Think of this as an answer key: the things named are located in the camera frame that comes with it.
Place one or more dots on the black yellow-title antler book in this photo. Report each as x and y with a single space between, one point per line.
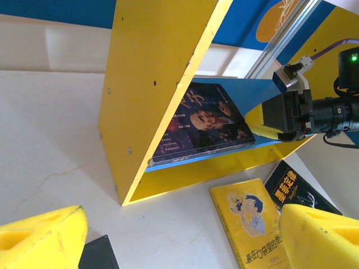
291 190

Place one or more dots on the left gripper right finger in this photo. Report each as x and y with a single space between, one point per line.
317 243

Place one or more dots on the aluminium corner post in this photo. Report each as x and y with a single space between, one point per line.
280 39

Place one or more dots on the yellow cartoon boy book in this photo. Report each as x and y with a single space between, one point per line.
244 224

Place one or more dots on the purple old man book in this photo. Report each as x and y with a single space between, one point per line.
202 123

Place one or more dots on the yellow pink blue bookshelf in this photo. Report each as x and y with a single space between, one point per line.
146 84

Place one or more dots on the dark red-print face book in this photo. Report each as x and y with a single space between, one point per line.
196 157

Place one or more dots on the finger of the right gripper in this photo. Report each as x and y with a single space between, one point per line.
280 112
269 133

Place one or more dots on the black wolf eye book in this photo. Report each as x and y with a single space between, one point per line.
98 255

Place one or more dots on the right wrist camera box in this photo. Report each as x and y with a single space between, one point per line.
284 79

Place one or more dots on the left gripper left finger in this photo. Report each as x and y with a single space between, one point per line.
36 243

